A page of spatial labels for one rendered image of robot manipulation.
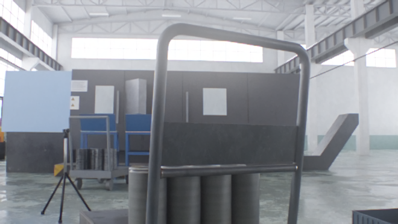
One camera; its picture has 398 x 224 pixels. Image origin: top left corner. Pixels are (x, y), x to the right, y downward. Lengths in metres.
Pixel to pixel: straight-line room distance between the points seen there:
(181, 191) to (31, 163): 6.66
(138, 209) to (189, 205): 0.17
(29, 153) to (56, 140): 0.59
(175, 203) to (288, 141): 0.44
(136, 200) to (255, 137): 0.43
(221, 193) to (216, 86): 6.30
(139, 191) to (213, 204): 0.27
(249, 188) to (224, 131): 0.32
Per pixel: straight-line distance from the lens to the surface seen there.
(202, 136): 1.10
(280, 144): 1.28
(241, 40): 1.15
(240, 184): 1.38
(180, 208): 1.26
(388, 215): 2.42
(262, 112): 7.67
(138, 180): 1.21
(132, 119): 6.19
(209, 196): 1.32
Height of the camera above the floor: 0.63
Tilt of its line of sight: 4 degrees up
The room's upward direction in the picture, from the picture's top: straight up
